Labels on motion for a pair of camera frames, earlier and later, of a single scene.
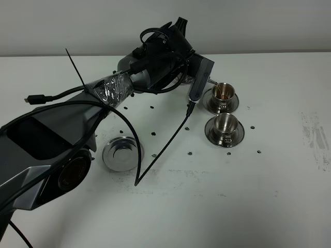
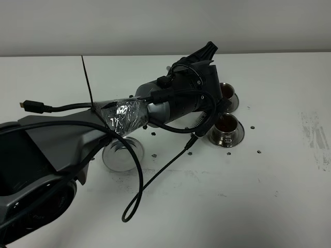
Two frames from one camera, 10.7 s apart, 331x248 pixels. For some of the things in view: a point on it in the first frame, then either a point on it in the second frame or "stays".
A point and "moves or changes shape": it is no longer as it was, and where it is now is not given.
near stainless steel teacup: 225,126 stays
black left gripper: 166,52 → 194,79
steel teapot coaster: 121,154 stays
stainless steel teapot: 184,78 moves or changes shape
